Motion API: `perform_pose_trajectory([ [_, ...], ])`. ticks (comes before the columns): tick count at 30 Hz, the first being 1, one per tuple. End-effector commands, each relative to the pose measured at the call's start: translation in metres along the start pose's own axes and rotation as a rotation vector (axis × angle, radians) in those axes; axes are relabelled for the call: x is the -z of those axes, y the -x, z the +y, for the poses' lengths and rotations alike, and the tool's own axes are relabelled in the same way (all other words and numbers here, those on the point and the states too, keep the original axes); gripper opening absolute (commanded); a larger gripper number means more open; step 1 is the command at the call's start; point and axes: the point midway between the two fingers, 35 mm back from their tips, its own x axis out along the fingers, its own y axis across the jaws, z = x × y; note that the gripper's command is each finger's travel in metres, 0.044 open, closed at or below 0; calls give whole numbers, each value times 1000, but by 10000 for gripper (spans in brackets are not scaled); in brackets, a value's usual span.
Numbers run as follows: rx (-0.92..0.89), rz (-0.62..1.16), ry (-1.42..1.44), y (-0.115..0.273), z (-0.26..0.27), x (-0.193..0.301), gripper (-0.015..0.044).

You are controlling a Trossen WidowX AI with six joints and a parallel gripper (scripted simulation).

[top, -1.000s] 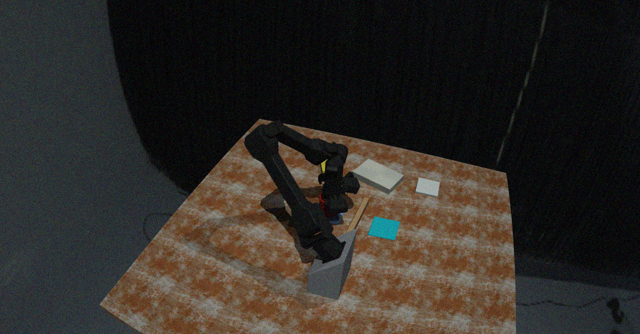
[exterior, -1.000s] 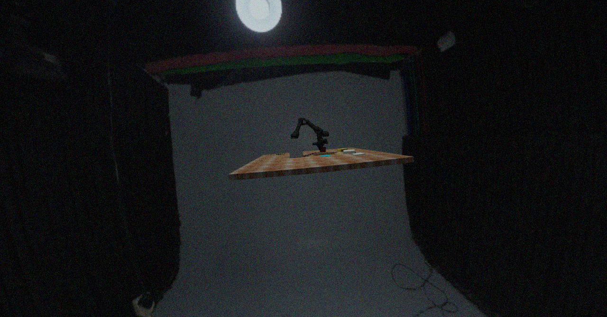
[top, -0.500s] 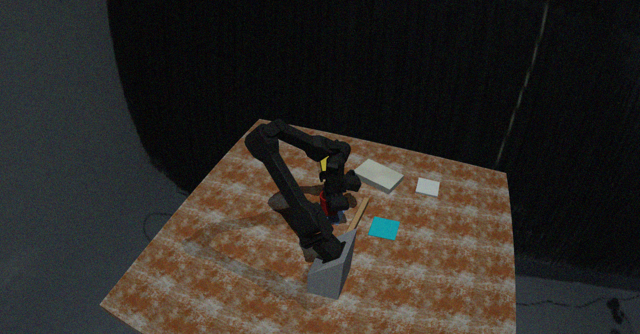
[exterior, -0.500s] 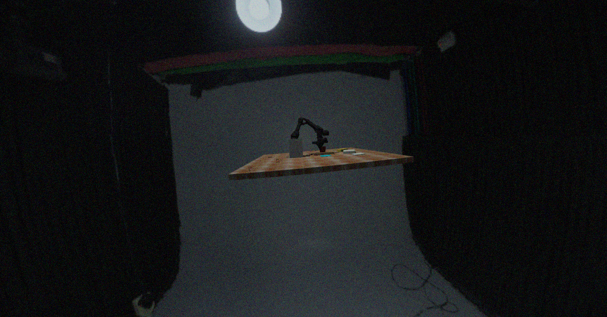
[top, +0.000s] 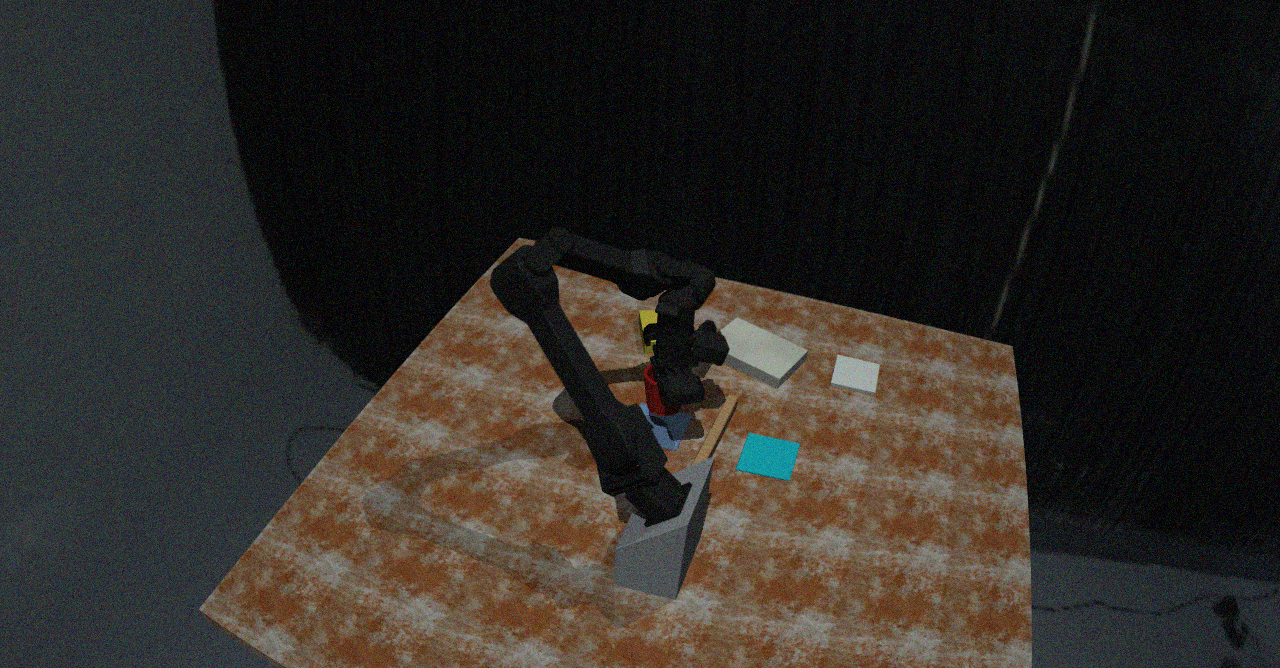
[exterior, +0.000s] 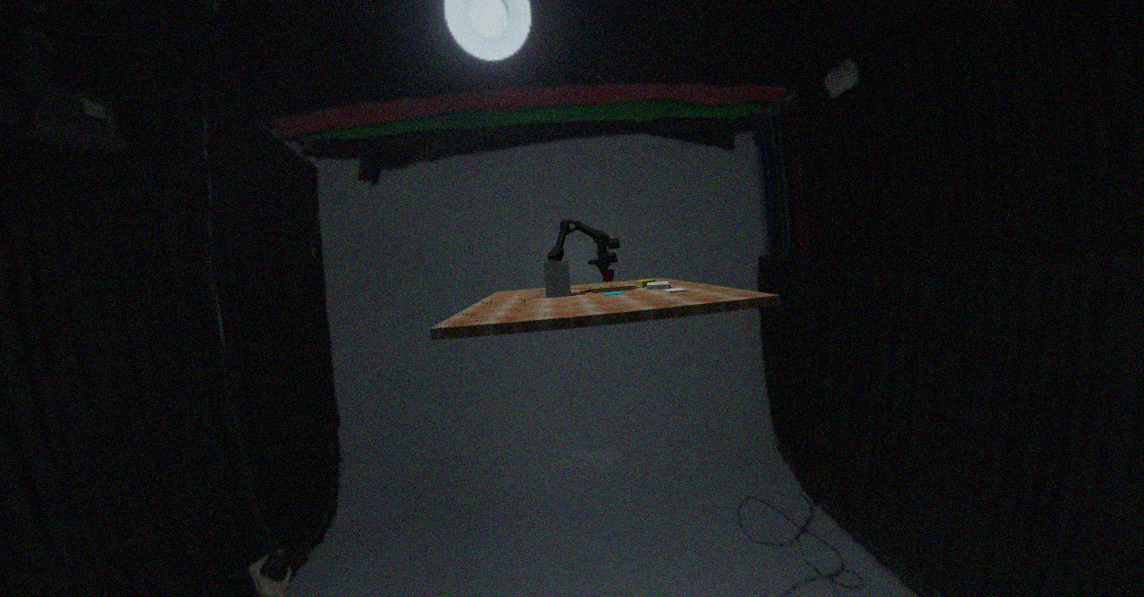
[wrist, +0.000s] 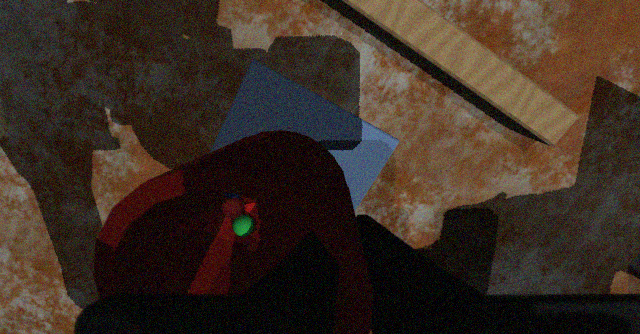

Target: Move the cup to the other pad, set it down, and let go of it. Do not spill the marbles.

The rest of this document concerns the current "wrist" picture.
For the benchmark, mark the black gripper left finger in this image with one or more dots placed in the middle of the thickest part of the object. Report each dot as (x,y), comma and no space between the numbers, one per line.
(298,296)

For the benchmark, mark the green ball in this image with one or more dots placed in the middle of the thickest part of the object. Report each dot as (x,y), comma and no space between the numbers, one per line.
(243,225)

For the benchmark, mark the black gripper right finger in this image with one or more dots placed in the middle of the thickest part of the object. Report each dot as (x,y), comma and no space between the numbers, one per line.
(411,295)

